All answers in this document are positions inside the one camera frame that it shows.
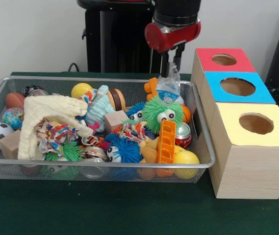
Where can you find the wooden box with three holes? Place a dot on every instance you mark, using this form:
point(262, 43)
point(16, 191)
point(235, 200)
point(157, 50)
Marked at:
point(252, 171)

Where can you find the orange plastic building block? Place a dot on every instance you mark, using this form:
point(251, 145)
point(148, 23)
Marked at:
point(166, 144)
point(151, 86)

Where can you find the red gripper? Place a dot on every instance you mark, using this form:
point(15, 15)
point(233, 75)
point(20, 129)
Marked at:
point(156, 38)

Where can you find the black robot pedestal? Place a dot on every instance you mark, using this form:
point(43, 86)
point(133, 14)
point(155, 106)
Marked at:
point(124, 36)

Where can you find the colourful globe ball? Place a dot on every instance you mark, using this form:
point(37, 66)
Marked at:
point(13, 117)

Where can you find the crushed clear plastic bottle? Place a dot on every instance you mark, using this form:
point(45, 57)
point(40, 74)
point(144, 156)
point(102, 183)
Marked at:
point(168, 90)

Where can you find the green spiky toy with eyes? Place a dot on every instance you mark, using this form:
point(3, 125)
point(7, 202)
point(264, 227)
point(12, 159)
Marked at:
point(154, 112)

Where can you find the silver mesh bin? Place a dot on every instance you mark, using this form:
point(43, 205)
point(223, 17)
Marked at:
point(203, 151)

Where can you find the orange toy basketball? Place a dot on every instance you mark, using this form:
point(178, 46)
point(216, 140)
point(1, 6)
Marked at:
point(187, 113)

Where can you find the yellow ball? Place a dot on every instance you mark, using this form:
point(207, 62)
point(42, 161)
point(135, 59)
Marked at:
point(187, 159)
point(80, 90)

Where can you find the cream knitted cloth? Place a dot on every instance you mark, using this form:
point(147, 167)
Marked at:
point(43, 107)

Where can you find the blue spiky toy with eyes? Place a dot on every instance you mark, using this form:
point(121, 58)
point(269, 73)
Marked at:
point(125, 149)

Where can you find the dark green table cloth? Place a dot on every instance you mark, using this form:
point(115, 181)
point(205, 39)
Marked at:
point(129, 208)

